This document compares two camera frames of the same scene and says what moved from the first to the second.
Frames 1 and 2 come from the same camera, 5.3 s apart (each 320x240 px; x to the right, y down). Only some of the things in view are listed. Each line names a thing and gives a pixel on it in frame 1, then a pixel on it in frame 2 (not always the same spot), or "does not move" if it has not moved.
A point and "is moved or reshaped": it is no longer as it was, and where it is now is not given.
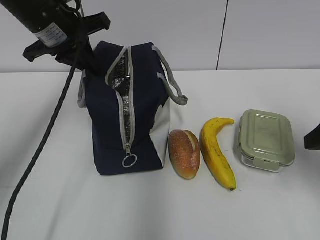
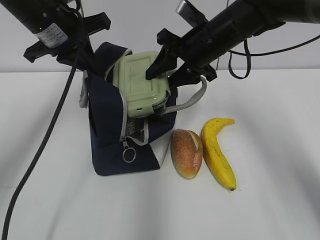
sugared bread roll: [184, 153] does not move
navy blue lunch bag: [128, 91] is moved or reshaped
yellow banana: [212, 153] does not move
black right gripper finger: [312, 139] → [166, 61]
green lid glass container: [266, 140] → [143, 97]
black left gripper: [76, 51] does not move
